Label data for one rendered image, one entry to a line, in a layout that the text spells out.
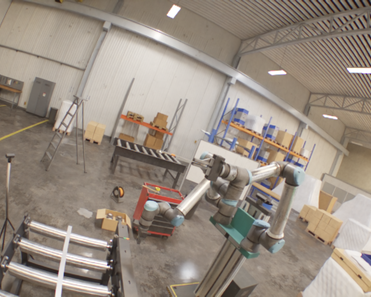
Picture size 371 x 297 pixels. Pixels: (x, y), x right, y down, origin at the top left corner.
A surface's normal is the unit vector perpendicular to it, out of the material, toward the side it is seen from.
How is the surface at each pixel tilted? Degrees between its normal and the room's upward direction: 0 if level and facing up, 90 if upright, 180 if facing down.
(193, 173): 90
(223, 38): 90
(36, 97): 90
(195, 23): 90
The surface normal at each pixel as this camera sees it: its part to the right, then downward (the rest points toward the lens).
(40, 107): 0.30, 0.24
